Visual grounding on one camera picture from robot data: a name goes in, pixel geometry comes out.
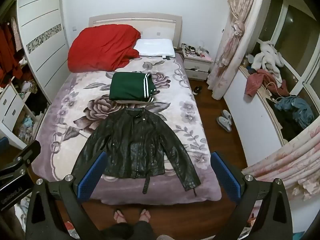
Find cluster of small toiletries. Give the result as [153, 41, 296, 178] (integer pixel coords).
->
[181, 44, 209, 58]

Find red hanging clothes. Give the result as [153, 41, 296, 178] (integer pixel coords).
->
[0, 22, 23, 88]

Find bed with cream headboard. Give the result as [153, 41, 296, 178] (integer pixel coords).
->
[34, 12, 223, 205]

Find pile of mixed clothes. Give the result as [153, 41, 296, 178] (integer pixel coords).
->
[19, 79, 50, 140]

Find blue garment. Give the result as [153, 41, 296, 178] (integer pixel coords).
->
[274, 95, 315, 129]

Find red duvet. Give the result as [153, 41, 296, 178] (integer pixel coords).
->
[67, 24, 142, 73]

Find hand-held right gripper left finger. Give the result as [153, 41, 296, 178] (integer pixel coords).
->
[25, 151, 108, 240]

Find white pillow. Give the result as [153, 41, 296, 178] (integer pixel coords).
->
[134, 39, 176, 58]

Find grey slipper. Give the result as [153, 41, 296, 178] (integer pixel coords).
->
[216, 116, 232, 132]
[222, 109, 233, 125]

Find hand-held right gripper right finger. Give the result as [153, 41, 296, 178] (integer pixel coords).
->
[211, 151, 293, 240]

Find white cable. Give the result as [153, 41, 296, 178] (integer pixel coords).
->
[264, 81, 286, 103]

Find pink garment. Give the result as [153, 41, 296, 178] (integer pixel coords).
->
[244, 69, 278, 97]

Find person's left forearm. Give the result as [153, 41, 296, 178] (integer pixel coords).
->
[0, 206, 27, 240]

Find person's dark trousers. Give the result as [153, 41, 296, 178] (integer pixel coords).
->
[99, 220, 153, 240]

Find person's right foot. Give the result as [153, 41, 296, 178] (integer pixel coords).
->
[139, 209, 152, 223]

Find green folded jacket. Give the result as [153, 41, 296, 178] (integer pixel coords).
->
[109, 72, 158, 103]

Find patterned white cloth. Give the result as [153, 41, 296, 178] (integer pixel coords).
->
[14, 197, 34, 233]

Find white-framed window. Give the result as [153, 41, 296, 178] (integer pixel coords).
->
[257, 0, 320, 98]

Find black leather jacket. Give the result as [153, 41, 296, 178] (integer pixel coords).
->
[71, 107, 202, 197]

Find tied pink floral curtain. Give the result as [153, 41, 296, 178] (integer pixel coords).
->
[207, 0, 269, 100]

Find white sliding-door wardrobe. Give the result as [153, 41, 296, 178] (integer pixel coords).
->
[0, 0, 70, 150]

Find white plush toy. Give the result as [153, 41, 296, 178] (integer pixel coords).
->
[251, 41, 285, 80]

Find dark red cloth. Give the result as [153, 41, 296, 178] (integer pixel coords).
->
[279, 80, 291, 97]

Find loose pink floral curtain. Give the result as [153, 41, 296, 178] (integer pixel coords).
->
[241, 124, 320, 203]

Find white drawer unit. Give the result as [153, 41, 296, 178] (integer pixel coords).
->
[0, 84, 28, 149]

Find white nightstand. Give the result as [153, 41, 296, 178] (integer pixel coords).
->
[184, 52, 214, 82]

